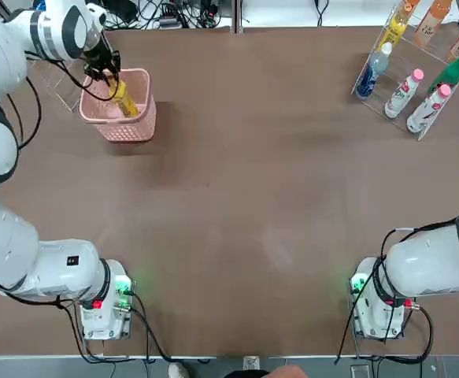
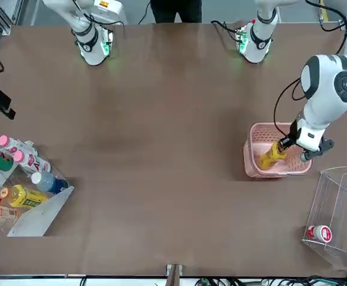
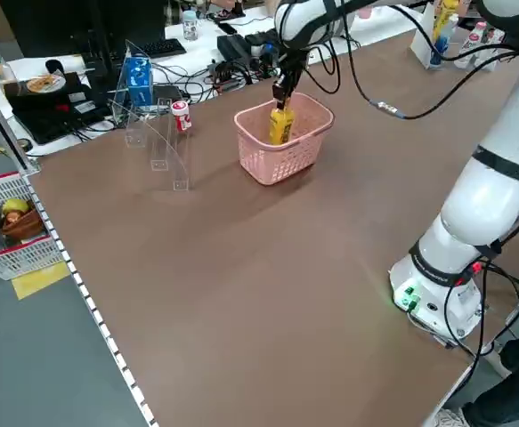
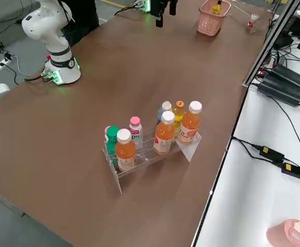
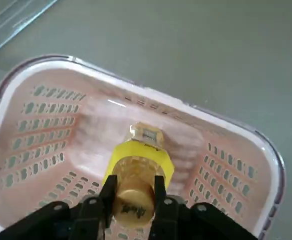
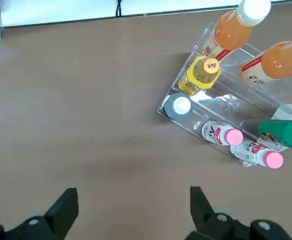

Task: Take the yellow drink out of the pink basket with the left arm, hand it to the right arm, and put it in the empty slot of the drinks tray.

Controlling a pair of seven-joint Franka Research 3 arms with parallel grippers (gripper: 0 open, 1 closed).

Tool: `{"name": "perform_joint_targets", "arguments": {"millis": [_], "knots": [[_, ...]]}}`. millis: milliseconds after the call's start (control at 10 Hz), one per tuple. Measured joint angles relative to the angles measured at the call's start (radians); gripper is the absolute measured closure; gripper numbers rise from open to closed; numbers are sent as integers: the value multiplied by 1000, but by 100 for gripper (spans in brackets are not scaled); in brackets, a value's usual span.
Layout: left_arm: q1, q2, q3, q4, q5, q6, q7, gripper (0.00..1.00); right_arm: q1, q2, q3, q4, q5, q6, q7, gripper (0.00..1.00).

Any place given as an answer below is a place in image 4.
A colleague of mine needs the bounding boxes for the yellow drink bottle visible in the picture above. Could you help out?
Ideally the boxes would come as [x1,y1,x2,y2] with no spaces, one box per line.
[211,2,223,15]

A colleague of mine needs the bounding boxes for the pink plastic basket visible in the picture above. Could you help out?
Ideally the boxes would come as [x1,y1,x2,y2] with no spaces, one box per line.
[197,0,232,36]

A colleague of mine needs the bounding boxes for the person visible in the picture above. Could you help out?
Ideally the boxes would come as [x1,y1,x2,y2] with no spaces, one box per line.
[61,0,100,47]

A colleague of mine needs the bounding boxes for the small red white bottle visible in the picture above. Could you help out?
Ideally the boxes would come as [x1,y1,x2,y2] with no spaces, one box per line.
[247,14,259,28]

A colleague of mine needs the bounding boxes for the clear acrylic stepped shelf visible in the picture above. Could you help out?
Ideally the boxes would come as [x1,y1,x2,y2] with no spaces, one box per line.
[232,4,270,34]

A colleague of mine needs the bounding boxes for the water bottle with white cap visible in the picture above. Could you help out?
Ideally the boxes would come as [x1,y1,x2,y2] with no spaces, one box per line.
[156,100,172,125]

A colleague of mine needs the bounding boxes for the yellow bottle with orange cap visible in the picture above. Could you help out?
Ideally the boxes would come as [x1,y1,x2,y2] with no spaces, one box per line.
[172,100,187,142]

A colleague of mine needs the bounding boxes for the orange juice bottle white cap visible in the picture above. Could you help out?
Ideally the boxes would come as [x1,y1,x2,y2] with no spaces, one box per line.
[153,110,175,155]
[115,128,137,171]
[177,100,203,145]

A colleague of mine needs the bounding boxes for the black box device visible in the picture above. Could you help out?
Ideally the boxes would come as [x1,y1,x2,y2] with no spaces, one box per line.
[275,15,300,50]

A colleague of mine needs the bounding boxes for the black power supply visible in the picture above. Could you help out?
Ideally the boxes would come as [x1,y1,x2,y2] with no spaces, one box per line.
[270,64,300,90]
[257,77,300,108]

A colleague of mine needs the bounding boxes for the green bottle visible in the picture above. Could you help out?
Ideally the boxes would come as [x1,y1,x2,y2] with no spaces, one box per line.
[105,125,120,167]

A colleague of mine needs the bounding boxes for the white power strip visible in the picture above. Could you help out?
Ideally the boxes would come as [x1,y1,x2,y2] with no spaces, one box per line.
[0,58,13,72]

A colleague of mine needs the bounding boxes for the black adapter with yellow label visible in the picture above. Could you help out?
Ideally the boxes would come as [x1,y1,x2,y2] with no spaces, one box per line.
[258,145,286,163]
[280,162,300,181]

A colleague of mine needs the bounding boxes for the pink cup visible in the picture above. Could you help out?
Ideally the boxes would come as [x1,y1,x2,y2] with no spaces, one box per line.
[266,218,300,247]

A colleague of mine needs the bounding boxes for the aluminium camera post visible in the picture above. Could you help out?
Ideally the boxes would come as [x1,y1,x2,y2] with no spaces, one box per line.
[242,0,300,87]

